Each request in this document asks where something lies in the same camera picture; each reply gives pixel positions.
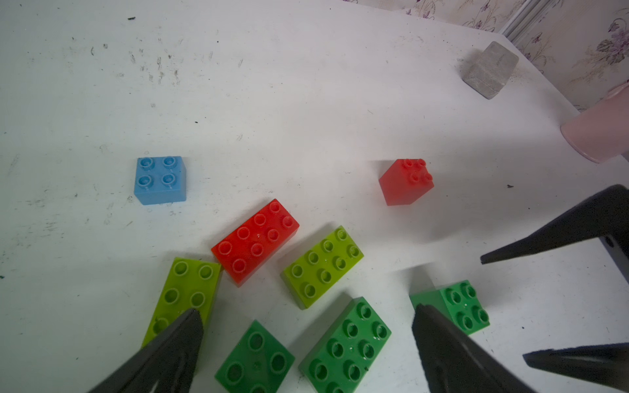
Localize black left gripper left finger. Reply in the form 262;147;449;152
92;309;204;392

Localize blue square lego brick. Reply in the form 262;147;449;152
134;156;187;206

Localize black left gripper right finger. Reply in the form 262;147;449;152
412;305;532;392

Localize red long lego brick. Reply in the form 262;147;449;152
211;199;300;287

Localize pink pen cup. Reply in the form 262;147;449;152
560;81;628;164

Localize red square lego brick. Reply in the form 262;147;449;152
379;159;434;206

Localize green square lego brick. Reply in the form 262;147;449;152
410;280;491;335
215;320;295;393

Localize lime long lego brick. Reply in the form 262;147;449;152
142;257;223;348
280;226;364;309

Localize grey eraser block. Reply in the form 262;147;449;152
462;41;519;100

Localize green long lego brick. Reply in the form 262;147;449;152
299;297;391;393

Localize aluminium frame profiles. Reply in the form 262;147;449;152
501;0;555;44

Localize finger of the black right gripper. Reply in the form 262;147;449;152
480;184;628;265
523;342;628;392

